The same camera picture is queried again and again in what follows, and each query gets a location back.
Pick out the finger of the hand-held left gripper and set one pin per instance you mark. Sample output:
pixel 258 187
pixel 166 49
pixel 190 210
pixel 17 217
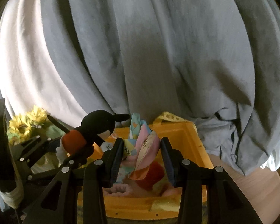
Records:
pixel 58 126
pixel 84 152

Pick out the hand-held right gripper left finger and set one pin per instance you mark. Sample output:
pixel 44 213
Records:
pixel 117 158

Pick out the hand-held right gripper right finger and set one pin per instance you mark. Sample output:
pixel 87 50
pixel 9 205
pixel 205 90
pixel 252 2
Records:
pixel 168 161

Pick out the white soft toy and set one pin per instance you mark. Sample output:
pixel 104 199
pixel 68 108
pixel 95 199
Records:
pixel 106 147

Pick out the red pompom with green leaves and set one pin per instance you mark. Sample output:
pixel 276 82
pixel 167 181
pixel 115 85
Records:
pixel 154 175

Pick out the orange plastic basket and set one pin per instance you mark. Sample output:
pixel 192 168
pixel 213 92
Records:
pixel 189 144

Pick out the pastel patterned cloth pouch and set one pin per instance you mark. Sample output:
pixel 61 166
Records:
pixel 142 144

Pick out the pale fluffy sock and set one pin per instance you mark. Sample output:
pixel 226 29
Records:
pixel 117 189

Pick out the black mouse plush toy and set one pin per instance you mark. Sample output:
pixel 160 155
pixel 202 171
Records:
pixel 95 123

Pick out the white flower pot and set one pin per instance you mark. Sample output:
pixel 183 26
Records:
pixel 14 197

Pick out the pale pink curtain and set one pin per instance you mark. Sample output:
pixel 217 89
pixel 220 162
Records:
pixel 21 63

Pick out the grey curtain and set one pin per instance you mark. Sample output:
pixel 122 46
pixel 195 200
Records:
pixel 165 51

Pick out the white sheer curtain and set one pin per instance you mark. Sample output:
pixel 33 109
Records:
pixel 277 151

